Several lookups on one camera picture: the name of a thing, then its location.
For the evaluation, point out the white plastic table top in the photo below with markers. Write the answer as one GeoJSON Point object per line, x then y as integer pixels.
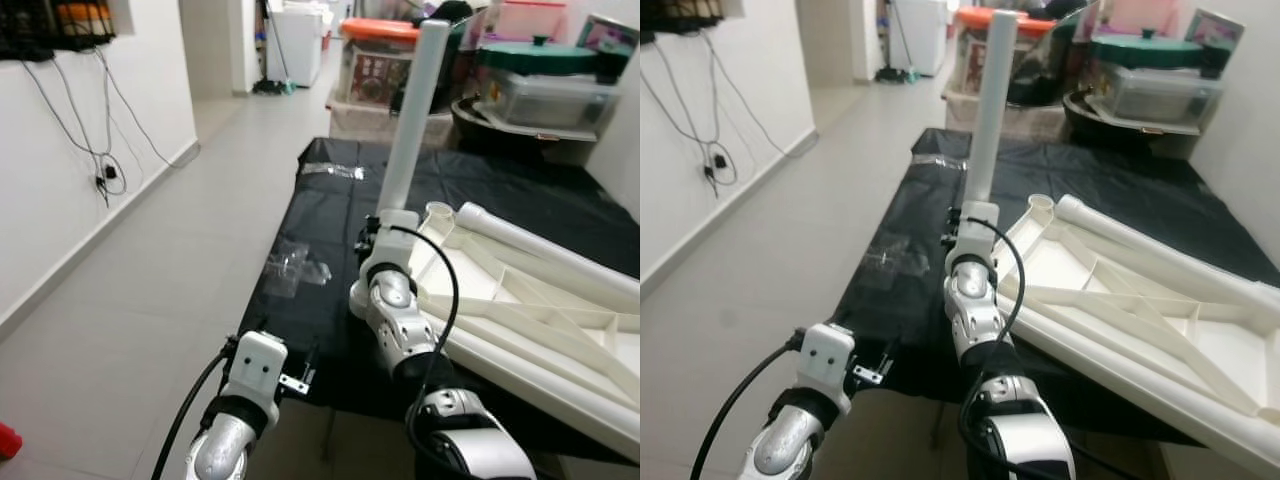
{"type": "Point", "coordinates": [1100, 280]}
{"type": "Point", "coordinates": [500, 280]}

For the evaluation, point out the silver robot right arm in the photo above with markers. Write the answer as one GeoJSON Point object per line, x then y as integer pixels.
{"type": "Point", "coordinates": [975, 320]}
{"type": "Point", "coordinates": [400, 330]}

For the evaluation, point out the black plastic table cover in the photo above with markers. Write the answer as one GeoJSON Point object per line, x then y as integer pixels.
{"type": "Point", "coordinates": [320, 340]}
{"type": "Point", "coordinates": [900, 340]}

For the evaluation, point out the clear tape strip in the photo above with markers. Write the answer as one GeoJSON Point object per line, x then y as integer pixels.
{"type": "Point", "coordinates": [940, 161]}
{"type": "Point", "coordinates": [332, 171]}

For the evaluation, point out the crumpled clear plastic wrap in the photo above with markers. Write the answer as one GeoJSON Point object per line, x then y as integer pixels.
{"type": "Point", "coordinates": [895, 265]}
{"type": "Point", "coordinates": [295, 268]}

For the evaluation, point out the black round basin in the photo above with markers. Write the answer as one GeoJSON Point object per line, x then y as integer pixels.
{"type": "Point", "coordinates": [1080, 125]}
{"type": "Point", "coordinates": [470, 130]}

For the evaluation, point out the black and teal mop head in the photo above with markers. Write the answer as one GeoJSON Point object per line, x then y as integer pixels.
{"type": "Point", "coordinates": [892, 73]}
{"type": "Point", "coordinates": [273, 87]}

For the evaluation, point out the storage box with orange lid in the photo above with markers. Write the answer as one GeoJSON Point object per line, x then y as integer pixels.
{"type": "Point", "coordinates": [972, 60]}
{"type": "Point", "coordinates": [375, 70]}

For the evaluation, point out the black bag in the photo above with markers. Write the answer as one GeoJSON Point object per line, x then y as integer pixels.
{"type": "Point", "coordinates": [1050, 60]}
{"type": "Point", "coordinates": [462, 50]}

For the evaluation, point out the white appliance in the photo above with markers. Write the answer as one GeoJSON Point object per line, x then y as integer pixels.
{"type": "Point", "coordinates": [915, 35]}
{"type": "Point", "coordinates": [295, 45]}

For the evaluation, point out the clear plastic storage container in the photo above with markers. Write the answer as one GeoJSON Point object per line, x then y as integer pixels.
{"type": "Point", "coordinates": [1155, 95]}
{"type": "Point", "coordinates": [550, 100]}

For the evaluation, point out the black power adapter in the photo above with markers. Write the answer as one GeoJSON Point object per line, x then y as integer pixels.
{"type": "Point", "coordinates": [715, 168]}
{"type": "Point", "coordinates": [110, 177]}

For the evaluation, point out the green round lid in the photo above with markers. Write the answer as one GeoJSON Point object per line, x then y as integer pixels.
{"type": "Point", "coordinates": [1150, 48]}
{"type": "Point", "coordinates": [540, 55]}

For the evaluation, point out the pink plastic storage box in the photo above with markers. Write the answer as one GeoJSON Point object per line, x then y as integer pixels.
{"type": "Point", "coordinates": [530, 20]}
{"type": "Point", "coordinates": [1145, 15]}

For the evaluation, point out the red plastic item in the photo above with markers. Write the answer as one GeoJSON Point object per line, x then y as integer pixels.
{"type": "Point", "coordinates": [8, 442]}

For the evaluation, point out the colourful picture book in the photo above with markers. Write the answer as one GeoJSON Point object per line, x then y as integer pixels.
{"type": "Point", "coordinates": [1215, 28]}
{"type": "Point", "coordinates": [608, 35]}

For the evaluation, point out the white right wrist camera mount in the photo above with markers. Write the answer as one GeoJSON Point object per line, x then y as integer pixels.
{"type": "Point", "coordinates": [978, 230]}
{"type": "Point", "coordinates": [395, 245]}

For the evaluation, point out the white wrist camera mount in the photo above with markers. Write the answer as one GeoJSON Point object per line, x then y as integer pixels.
{"type": "Point", "coordinates": [395, 245]}
{"type": "Point", "coordinates": [825, 355]}
{"type": "Point", "coordinates": [258, 362]}
{"type": "Point", "coordinates": [978, 230]}

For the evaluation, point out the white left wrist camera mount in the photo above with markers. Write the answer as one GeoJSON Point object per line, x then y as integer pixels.
{"type": "Point", "coordinates": [258, 362]}
{"type": "Point", "coordinates": [825, 355]}

